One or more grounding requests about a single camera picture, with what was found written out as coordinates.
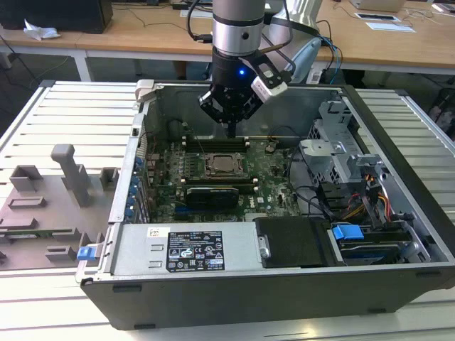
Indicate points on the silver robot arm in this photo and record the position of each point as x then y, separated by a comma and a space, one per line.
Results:
238, 32

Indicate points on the black RAM slot white clips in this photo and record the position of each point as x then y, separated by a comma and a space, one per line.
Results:
213, 141
213, 147

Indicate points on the CPU socket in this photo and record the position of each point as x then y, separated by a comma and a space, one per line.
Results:
202, 170

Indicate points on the blue expansion slot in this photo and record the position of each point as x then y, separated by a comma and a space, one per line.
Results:
185, 214

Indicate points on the pale blue teach pendant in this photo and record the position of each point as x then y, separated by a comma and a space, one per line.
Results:
305, 57

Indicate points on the wooden desk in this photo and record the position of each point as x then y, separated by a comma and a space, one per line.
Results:
35, 44
149, 39

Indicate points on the white power adapter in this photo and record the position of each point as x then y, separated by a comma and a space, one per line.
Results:
314, 76

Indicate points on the green motherboard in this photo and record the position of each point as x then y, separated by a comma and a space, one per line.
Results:
264, 181

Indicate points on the silver metal drive cage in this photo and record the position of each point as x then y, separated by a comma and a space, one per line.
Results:
320, 149

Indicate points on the blue card retention clip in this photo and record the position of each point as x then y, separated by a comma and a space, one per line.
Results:
128, 214
135, 183
139, 162
130, 204
133, 194

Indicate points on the silver finned chipset heatsink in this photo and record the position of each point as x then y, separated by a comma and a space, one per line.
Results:
253, 217

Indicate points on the black plastic shroud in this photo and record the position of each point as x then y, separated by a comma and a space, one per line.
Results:
291, 241

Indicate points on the black box on desk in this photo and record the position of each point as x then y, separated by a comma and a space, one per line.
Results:
53, 14

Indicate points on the crumpled white paper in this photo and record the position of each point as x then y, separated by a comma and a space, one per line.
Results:
41, 32

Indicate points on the hard disk in blue carrier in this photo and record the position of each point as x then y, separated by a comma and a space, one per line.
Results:
346, 231

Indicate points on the silver power supply with label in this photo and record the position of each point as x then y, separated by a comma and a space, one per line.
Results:
135, 248

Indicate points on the blue plastic latch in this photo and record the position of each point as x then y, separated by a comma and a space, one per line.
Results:
87, 254

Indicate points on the black and silver PC case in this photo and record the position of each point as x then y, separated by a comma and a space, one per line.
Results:
249, 302

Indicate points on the gray parts rack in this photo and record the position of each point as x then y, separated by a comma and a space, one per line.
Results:
35, 220

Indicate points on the green RAM stick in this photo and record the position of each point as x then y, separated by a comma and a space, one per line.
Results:
35, 233

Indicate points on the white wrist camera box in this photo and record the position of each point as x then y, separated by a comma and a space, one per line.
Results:
264, 90

